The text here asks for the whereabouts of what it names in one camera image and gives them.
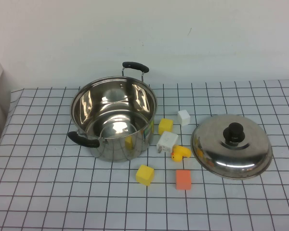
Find stainless steel lid black knob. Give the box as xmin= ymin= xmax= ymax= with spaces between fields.
xmin=190 ymin=114 xmax=273 ymax=180

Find yellow foam cube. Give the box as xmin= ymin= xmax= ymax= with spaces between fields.
xmin=135 ymin=164 xmax=155 ymax=186
xmin=158 ymin=118 xmax=174 ymax=135

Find white power adapter plug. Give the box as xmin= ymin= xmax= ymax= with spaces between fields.
xmin=156 ymin=131 xmax=179 ymax=154

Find white foam cube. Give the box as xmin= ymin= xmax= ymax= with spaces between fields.
xmin=177 ymin=110 xmax=191 ymax=126

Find yellow rubber duck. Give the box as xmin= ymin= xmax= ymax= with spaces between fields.
xmin=171 ymin=145 xmax=192 ymax=162

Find orange foam block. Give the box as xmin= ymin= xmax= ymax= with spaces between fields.
xmin=175 ymin=169 xmax=192 ymax=191

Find white black grid tablecloth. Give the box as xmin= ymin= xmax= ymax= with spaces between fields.
xmin=0 ymin=79 xmax=289 ymax=231

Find stainless steel pot black handles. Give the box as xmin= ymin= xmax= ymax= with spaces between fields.
xmin=67 ymin=61 xmax=158 ymax=162

